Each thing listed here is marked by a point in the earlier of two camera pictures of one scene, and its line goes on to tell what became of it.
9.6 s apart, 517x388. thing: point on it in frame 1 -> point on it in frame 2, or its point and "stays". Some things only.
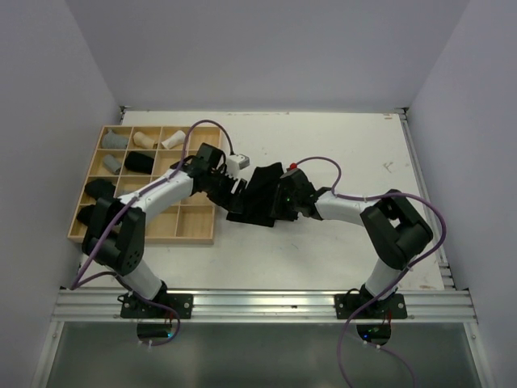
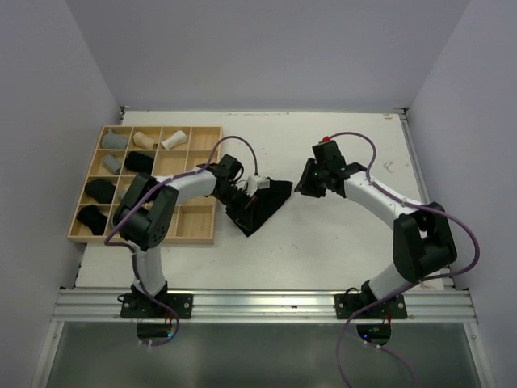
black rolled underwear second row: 139,162 stays
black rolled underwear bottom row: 85,213 stays
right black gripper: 279,212 -> 305,186
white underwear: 177,139 stays
